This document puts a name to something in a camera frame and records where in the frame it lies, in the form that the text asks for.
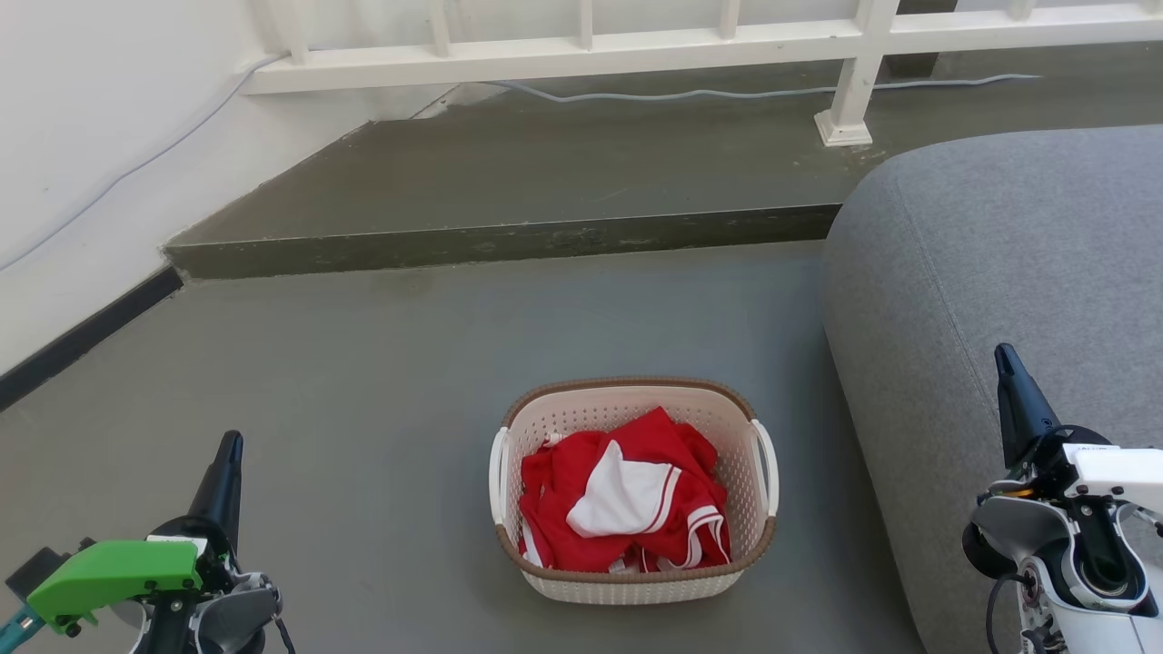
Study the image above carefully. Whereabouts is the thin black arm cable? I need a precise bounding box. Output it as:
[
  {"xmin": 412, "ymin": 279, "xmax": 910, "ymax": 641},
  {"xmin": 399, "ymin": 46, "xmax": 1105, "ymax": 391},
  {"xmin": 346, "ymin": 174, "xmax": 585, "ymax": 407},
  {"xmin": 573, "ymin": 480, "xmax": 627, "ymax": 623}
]
[{"xmin": 985, "ymin": 571, "xmax": 1033, "ymax": 654}]

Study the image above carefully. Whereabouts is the grey fabric sofa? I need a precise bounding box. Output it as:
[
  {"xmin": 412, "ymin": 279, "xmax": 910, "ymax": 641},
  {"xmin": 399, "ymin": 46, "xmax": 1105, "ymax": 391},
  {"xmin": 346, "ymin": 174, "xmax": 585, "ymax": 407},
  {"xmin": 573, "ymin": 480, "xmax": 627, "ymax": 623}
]
[{"xmin": 820, "ymin": 124, "xmax": 1163, "ymax": 654}]

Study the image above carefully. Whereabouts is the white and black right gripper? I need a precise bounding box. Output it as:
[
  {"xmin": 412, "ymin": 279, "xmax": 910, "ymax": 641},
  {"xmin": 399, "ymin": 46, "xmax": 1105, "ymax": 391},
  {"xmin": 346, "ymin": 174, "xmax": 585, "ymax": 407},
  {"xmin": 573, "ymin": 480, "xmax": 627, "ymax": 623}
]
[{"xmin": 993, "ymin": 342, "xmax": 1163, "ymax": 515}]

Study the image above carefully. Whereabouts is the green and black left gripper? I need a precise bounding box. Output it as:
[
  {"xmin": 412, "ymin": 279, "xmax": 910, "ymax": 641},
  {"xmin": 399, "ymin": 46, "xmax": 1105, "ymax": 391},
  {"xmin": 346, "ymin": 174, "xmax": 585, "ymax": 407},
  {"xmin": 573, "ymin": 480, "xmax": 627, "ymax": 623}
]
[{"xmin": 25, "ymin": 430, "xmax": 245, "ymax": 636}]

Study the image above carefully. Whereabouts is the teal plastic mount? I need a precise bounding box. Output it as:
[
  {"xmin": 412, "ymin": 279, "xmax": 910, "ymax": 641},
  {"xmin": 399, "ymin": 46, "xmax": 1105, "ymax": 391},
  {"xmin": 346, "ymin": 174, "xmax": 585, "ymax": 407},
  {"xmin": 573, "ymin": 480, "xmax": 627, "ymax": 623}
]
[{"xmin": 0, "ymin": 606, "xmax": 42, "ymax": 649}]

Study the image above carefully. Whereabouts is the red and white garment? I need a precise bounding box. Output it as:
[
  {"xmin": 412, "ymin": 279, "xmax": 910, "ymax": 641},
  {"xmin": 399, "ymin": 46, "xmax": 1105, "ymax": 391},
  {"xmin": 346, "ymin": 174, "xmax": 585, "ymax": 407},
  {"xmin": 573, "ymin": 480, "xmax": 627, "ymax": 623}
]
[{"xmin": 518, "ymin": 406, "xmax": 732, "ymax": 573}]

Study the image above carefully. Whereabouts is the grey cable on wall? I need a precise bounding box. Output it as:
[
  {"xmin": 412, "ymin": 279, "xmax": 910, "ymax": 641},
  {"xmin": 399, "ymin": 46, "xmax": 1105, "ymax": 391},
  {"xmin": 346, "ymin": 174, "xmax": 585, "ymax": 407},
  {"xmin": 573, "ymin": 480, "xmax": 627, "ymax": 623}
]
[{"xmin": 0, "ymin": 52, "xmax": 290, "ymax": 273}]

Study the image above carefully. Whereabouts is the white wooden railing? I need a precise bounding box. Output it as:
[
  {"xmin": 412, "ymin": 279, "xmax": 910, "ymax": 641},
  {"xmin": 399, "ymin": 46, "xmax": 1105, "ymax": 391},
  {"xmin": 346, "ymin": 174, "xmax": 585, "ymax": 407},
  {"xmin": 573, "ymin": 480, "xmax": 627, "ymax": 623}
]
[{"xmin": 238, "ymin": 0, "xmax": 1163, "ymax": 148}]

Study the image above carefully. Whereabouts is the black baseboard strip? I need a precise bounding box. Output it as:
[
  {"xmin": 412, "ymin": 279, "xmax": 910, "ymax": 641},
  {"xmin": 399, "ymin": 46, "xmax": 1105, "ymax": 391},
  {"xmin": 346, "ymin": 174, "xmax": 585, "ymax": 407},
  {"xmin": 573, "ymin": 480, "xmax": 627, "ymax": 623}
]
[{"xmin": 0, "ymin": 266, "xmax": 184, "ymax": 411}]

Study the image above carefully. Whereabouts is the cream perforated laundry basket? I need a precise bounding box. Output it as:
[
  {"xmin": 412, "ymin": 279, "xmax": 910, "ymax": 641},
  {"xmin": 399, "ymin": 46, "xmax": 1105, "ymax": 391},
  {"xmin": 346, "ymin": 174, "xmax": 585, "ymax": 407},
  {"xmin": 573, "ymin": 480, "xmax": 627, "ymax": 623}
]
[{"xmin": 489, "ymin": 377, "xmax": 780, "ymax": 606}]

